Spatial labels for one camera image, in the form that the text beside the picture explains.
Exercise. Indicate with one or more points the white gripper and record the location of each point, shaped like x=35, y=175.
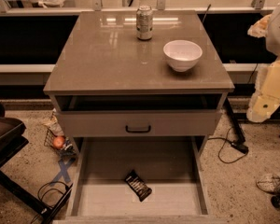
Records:
x=278, y=32

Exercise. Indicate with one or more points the black rxbar chocolate bar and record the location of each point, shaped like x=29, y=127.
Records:
x=138, y=186

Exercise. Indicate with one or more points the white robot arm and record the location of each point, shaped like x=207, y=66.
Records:
x=272, y=40

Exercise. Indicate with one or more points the open grey middle drawer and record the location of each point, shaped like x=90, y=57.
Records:
x=168, y=165

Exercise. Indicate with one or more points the grey drawer cabinet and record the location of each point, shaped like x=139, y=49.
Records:
x=104, y=67

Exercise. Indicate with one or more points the closed grey top drawer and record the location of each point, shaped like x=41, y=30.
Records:
x=112, y=123

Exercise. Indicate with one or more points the white ceramic bowl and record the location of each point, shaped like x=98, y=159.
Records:
x=182, y=55

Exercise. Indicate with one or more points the black stand leg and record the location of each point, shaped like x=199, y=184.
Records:
x=239, y=144

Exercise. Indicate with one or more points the white sneaker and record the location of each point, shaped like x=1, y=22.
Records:
x=269, y=183

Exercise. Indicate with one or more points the silver soda can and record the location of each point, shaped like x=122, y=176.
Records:
x=144, y=22

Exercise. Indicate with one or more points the snack bag in basket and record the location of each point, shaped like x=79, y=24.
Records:
x=53, y=125

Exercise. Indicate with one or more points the red apple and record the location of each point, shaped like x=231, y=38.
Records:
x=58, y=142

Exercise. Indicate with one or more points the blue tape cross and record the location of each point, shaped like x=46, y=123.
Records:
x=64, y=165

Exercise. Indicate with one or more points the black drawer handle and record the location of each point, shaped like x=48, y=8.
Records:
x=131, y=129

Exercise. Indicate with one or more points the black wire basket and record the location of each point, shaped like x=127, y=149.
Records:
x=67, y=149

